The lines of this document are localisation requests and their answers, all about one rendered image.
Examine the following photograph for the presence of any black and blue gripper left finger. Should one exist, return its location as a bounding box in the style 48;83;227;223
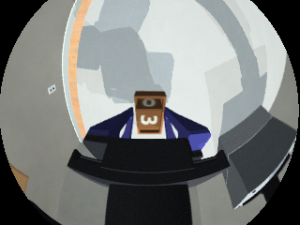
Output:
86;107;134;139

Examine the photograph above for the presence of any brown wooden tray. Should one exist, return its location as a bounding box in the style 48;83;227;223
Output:
134;91;167;134

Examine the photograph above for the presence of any brown wooden number cube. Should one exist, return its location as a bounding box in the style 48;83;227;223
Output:
135;98;163;128

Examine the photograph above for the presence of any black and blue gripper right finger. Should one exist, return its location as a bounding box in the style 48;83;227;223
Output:
164;107;211;151

